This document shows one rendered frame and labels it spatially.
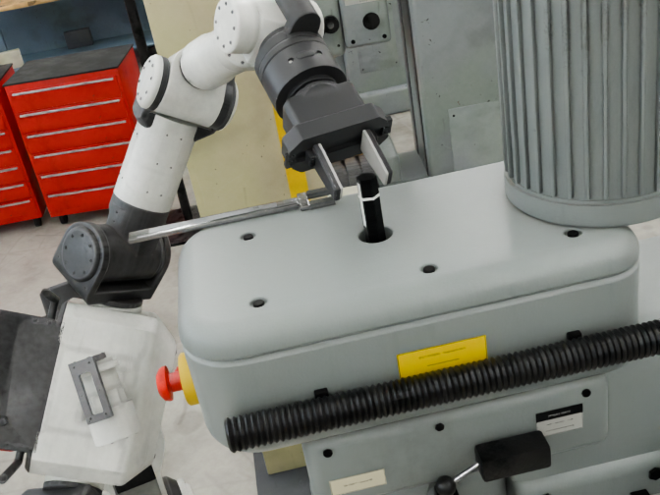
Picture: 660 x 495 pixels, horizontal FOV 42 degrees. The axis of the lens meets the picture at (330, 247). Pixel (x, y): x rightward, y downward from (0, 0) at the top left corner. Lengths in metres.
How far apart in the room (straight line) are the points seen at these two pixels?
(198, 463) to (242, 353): 2.81
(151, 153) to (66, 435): 0.43
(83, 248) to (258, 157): 1.47
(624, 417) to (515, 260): 0.26
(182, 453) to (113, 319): 2.37
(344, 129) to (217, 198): 1.86
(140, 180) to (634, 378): 0.74
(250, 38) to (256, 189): 1.76
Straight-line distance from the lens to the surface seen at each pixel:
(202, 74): 1.18
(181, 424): 3.83
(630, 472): 1.06
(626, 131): 0.85
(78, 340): 1.33
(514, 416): 0.94
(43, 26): 10.16
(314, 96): 0.95
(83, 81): 5.53
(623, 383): 0.98
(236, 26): 1.01
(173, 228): 1.01
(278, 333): 0.81
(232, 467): 3.54
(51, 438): 1.34
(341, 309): 0.81
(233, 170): 2.72
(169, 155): 1.29
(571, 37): 0.82
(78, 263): 1.32
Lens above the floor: 2.32
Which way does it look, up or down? 28 degrees down
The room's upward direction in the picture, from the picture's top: 11 degrees counter-clockwise
